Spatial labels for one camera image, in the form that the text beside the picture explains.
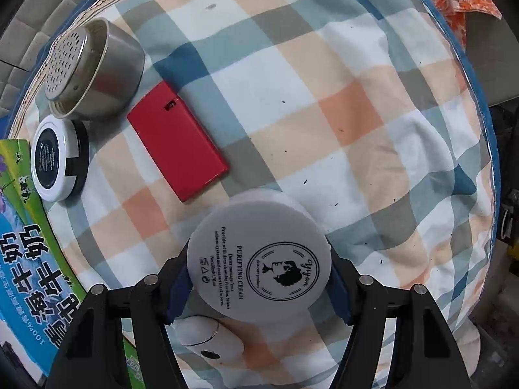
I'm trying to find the red box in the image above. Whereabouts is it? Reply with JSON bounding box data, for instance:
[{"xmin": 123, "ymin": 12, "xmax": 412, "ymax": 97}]
[{"xmin": 127, "ymin": 80, "xmax": 230, "ymax": 203}]

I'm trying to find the black and white round jar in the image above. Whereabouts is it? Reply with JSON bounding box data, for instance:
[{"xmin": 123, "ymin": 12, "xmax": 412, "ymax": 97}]
[{"xmin": 30, "ymin": 114, "xmax": 90, "ymax": 202}]

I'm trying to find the grey table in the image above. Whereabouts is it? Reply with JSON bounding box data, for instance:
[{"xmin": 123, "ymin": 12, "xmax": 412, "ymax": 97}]
[{"xmin": 464, "ymin": 8, "xmax": 519, "ymax": 108}]

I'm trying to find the white oval device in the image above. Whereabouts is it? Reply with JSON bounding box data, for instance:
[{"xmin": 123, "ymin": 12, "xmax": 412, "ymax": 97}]
[{"xmin": 175, "ymin": 316, "xmax": 246, "ymax": 363}]

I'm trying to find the cardboard box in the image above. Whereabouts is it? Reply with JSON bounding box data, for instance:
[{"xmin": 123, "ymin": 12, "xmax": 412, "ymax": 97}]
[{"xmin": 0, "ymin": 138, "xmax": 136, "ymax": 389}]

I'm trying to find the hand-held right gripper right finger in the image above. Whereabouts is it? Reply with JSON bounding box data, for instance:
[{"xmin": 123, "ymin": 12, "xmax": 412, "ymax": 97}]
[{"xmin": 322, "ymin": 233, "xmax": 473, "ymax": 389}]

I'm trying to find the grey quilted folding mattress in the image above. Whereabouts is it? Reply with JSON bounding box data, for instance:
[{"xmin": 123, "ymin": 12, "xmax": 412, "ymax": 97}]
[{"xmin": 0, "ymin": 0, "xmax": 102, "ymax": 118}]

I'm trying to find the white cream jar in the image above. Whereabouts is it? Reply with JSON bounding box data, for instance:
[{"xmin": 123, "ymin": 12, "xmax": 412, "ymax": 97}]
[{"xmin": 187, "ymin": 188, "xmax": 330, "ymax": 325}]

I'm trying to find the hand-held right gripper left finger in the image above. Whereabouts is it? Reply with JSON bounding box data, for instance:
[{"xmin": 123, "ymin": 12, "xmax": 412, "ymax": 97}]
[{"xmin": 44, "ymin": 238, "xmax": 193, "ymax": 389}]

